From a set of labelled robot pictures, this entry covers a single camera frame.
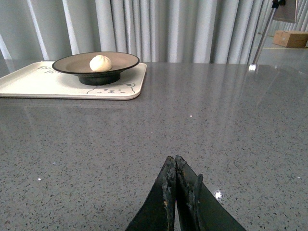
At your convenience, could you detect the grey pleated curtain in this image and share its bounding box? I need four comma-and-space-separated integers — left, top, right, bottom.
0, 0, 265, 64

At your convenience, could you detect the white steamed bun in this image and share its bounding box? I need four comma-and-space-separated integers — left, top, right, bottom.
90, 55, 112, 72

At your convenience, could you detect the beige plate with black rim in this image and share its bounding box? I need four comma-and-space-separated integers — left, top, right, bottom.
52, 51, 140, 86

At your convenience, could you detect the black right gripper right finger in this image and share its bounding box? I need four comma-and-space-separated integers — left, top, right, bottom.
176, 155, 245, 231

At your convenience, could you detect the silver tripod leg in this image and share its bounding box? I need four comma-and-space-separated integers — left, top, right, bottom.
252, 0, 281, 65

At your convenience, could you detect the cardboard box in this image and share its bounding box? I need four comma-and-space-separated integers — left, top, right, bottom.
273, 30, 308, 48

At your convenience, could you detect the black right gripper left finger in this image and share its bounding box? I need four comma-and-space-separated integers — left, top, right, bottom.
126, 156, 176, 231

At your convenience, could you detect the cream bear print tray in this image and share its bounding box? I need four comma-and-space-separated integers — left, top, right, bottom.
0, 61, 147, 100

